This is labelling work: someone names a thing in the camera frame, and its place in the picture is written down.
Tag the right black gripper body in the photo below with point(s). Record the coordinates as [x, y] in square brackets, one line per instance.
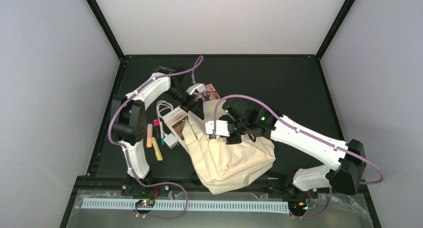
[240, 124]

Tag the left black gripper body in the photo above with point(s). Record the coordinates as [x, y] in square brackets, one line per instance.
[185, 104]

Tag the beige canvas backpack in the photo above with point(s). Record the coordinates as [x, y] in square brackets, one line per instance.
[221, 167]

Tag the orange highlighter pen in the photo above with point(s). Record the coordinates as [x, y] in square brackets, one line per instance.
[149, 135]

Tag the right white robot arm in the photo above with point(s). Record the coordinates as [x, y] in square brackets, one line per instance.
[342, 167]

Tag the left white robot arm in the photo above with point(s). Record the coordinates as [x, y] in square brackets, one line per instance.
[128, 123]

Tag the white coffee cover book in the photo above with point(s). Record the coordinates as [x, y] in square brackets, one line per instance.
[175, 121]

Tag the pink illustrated paperback book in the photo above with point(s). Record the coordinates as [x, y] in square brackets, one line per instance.
[209, 93]

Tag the teal marker pen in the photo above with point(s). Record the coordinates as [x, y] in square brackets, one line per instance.
[162, 133]

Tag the pink highlighter pen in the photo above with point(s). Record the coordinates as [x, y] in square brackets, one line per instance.
[157, 129]

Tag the yellow highlighter pen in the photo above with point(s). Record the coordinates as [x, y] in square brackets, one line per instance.
[157, 151]

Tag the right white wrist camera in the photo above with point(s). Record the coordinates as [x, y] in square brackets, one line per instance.
[218, 127]

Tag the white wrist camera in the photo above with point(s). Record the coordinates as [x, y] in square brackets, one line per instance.
[196, 88]
[218, 127]

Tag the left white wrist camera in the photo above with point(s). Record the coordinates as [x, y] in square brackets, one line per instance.
[196, 88]

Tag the white charger with cable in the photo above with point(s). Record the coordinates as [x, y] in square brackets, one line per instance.
[162, 109]

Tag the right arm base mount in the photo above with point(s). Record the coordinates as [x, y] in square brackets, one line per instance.
[278, 189]

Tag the light blue slotted cable duct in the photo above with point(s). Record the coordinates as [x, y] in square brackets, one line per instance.
[192, 205]

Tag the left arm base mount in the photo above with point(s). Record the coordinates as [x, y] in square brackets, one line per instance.
[131, 188]

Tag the black frame post left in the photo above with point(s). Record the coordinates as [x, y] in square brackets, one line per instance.
[95, 8]

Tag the black frame post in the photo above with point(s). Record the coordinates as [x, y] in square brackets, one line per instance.
[340, 17]
[95, 8]

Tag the black frame post right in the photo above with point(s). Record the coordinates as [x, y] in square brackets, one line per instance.
[340, 17]

